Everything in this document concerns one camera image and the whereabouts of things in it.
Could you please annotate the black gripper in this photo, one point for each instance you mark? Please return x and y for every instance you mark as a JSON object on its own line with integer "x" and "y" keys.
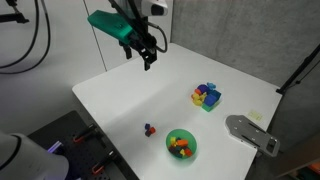
{"x": 144, "y": 36}

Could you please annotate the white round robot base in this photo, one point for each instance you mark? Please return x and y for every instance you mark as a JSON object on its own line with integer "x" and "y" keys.
{"x": 30, "y": 160}

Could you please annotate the small blue block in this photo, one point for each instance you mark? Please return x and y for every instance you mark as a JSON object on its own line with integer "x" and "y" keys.
{"x": 147, "y": 126}

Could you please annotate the yellow block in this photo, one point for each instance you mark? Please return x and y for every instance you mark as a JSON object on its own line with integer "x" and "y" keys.
{"x": 182, "y": 152}
{"x": 197, "y": 99}
{"x": 173, "y": 140}

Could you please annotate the small orange block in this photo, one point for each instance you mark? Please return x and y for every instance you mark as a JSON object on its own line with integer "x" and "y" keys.
{"x": 152, "y": 130}

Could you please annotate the small dark purple block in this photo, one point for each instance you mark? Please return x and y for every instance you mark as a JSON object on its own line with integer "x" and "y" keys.
{"x": 147, "y": 133}

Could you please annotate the light blue block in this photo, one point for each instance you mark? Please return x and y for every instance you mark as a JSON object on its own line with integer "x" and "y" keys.
{"x": 211, "y": 86}

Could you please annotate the large blue block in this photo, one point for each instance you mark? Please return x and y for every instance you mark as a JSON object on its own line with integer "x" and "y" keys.
{"x": 212, "y": 99}

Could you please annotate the dark blue block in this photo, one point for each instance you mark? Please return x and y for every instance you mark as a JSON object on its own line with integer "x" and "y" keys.
{"x": 178, "y": 137}

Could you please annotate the large orange block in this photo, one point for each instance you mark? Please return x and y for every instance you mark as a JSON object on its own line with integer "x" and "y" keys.
{"x": 182, "y": 142}

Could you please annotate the dark teal block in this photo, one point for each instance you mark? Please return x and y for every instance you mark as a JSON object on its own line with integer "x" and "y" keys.
{"x": 173, "y": 149}

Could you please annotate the green bowl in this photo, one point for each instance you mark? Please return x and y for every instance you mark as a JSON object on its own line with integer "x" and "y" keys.
{"x": 194, "y": 140}

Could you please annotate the red block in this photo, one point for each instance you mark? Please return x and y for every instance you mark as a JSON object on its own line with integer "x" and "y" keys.
{"x": 188, "y": 152}

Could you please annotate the black perforated breadboard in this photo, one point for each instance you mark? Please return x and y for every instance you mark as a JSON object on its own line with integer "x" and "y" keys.
{"x": 76, "y": 156}

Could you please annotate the purple glowing light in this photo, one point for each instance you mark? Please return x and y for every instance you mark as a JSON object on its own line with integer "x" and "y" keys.
{"x": 55, "y": 146}

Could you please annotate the yellow sticky note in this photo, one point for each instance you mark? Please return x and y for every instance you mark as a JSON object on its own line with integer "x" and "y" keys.
{"x": 255, "y": 115}

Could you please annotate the black tripod pole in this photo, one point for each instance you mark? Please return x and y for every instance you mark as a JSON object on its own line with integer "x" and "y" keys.
{"x": 296, "y": 71}

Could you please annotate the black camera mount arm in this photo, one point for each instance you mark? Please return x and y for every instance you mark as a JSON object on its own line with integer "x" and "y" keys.
{"x": 13, "y": 16}

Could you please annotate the grey metal bracket plate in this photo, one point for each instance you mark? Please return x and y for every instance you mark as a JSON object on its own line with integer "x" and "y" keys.
{"x": 248, "y": 131}

